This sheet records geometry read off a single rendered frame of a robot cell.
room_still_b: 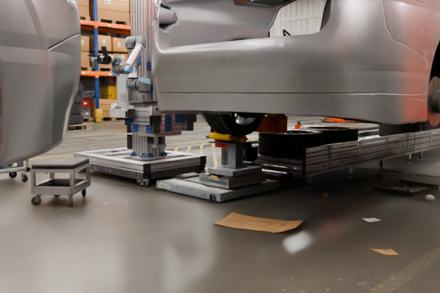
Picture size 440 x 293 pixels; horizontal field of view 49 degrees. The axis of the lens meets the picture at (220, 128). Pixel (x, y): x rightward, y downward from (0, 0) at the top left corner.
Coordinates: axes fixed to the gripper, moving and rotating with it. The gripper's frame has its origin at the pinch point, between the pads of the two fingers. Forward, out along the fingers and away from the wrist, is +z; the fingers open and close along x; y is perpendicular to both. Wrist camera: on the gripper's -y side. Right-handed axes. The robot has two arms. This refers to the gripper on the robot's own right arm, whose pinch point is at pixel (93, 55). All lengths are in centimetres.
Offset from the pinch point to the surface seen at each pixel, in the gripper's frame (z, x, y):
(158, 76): 51, -111, 6
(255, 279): 120, -232, 93
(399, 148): -294, -230, 72
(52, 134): 239, -216, 14
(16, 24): 254, -218, -13
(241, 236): 60, -194, 98
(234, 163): -55, -127, 80
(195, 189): -21, -109, 102
